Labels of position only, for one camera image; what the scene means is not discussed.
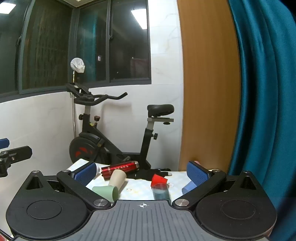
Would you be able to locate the dark framed window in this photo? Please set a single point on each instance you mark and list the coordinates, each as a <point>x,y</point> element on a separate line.
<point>108,46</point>

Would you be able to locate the white crumpled cloth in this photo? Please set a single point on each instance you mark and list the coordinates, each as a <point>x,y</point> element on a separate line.
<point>78,64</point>

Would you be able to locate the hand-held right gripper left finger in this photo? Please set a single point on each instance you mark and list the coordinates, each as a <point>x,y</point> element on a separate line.
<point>86,173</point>

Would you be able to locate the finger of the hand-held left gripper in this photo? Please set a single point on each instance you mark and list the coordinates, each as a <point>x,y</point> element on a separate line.
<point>3,143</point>
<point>16,153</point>

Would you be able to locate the pink cup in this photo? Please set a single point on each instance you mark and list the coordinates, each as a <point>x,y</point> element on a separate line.
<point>197,162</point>

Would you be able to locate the beige cup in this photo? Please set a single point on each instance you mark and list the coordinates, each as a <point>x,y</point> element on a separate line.
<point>117,178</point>

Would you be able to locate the black gloves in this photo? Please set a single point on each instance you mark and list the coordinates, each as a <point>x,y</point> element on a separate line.
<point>145,174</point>

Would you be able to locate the teal curtain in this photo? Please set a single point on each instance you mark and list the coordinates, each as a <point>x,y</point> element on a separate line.
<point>266,92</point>

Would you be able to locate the light blue cup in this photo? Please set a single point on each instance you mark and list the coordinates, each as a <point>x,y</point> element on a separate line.
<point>188,188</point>

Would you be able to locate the red metal thermos bottle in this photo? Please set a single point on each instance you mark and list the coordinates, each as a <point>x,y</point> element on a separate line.
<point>120,167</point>

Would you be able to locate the green cup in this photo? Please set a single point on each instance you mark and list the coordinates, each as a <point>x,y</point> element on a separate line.
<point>104,191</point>

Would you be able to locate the black exercise bike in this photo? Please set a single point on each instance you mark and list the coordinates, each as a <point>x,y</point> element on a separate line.
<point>148,139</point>

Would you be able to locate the dark teal cup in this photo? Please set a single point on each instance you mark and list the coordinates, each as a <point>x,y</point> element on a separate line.
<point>161,194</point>

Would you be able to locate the small red cup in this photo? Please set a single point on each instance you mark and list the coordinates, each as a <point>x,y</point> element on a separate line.
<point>158,179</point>

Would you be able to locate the wooden door panel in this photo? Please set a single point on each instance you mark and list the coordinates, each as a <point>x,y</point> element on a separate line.
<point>208,92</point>

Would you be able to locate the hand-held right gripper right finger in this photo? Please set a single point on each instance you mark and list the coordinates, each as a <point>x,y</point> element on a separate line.
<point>197,173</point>

